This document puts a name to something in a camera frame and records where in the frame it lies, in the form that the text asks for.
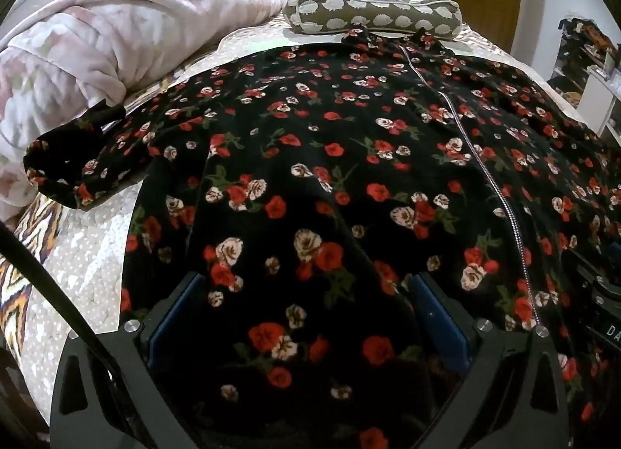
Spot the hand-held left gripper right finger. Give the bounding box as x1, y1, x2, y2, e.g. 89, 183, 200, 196
412, 271, 569, 449

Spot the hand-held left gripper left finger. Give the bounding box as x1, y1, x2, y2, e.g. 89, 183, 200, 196
51, 271, 205, 449

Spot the black floral robe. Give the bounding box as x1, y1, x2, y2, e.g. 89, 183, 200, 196
23, 26, 621, 449

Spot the beige dotted bedspread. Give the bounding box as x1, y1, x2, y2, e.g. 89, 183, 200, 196
19, 17, 602, 411

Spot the orange geometric patterned blanket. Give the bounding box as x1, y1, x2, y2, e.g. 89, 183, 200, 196
0, 191, 65, 357

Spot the white shelf unit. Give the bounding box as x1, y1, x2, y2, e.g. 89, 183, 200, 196
548, 17, 621, 139

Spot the pink fluffy blanket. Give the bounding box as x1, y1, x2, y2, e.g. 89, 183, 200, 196
0, 0, 289, 223

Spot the olive hedgehog print pillow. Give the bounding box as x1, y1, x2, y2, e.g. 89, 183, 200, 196
283, 0, 461, 37

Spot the black cable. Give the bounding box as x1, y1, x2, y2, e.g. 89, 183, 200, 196
0, 222, 128, 384

